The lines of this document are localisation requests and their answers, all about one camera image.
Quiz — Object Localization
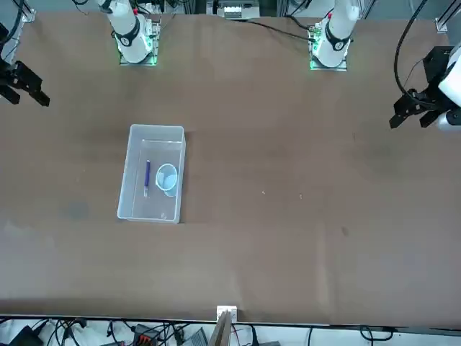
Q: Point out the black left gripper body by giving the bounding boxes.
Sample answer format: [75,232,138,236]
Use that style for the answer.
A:
[423,46,454,90]

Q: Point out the purple marker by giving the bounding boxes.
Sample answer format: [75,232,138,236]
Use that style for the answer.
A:
[143,160,152,198]

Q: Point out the blue mesh pencil holder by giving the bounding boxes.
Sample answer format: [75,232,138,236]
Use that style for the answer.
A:
[155,162,179,198]

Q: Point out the clear plastic box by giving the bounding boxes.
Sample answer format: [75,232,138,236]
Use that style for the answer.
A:
[116,123,187,224]

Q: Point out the grey power strip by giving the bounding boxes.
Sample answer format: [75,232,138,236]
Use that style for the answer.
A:
[220,1,251,19]

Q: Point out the black power adapter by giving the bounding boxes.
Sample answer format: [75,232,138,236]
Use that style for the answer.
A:
[6,325,45,346]

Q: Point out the white mounting block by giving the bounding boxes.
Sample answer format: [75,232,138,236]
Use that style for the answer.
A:
[215,305,238,321]

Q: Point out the orange and black device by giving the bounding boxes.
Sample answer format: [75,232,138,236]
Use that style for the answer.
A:
[132,323,162,346]

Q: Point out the brown wooden board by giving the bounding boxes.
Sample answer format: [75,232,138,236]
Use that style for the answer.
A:
[207,310,234,346]

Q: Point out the grey ridged device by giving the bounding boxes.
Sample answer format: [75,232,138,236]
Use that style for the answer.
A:
[187,327,209,346]

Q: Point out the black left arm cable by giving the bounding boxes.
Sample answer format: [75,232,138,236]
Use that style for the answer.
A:
[394,0,429,98]

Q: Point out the black table cable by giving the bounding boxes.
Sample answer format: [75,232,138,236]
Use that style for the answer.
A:
[226,16,316,41]

